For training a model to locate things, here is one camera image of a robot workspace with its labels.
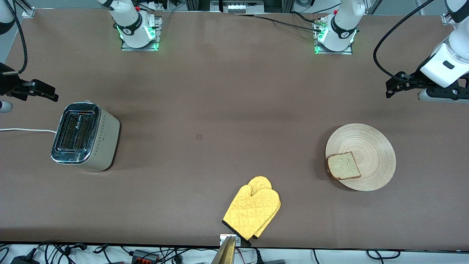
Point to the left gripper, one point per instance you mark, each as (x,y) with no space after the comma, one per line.
(415,78)

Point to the round wooden plate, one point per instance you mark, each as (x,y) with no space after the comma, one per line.
(370,146)

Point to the bread slice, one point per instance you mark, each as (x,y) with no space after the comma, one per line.
(344,165)

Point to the beige and chrome toaster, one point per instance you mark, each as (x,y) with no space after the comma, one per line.
(104,143)

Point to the black power adapter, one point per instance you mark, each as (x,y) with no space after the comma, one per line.
(23,260)

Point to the yellow quilted oven mitt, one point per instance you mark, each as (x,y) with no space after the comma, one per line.
(251,212)
(260,181)

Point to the white power strip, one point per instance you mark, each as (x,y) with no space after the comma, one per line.
(238,7)

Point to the black box with orange connectors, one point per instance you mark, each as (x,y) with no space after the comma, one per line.
(144,256)

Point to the black plug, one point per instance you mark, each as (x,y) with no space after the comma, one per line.
(273,261)

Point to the black right camera mount bracket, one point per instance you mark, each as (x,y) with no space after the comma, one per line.
(7,84)

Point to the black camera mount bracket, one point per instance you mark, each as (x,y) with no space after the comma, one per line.
(458,90)
(7,84)

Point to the black left camera mount bracket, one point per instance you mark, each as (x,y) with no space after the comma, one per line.
(458,90)

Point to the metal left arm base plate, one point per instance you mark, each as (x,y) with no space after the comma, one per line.
(344,52)

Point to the metal table corner bracket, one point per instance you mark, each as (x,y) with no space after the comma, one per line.
(28,13)
(446,18)

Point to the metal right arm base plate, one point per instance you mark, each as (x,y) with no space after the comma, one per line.
(128,48)

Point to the small white pole bracket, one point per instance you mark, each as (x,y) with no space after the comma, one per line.
(222,240)

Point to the brass coloured camera pole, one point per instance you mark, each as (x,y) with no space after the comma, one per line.
(225,255)

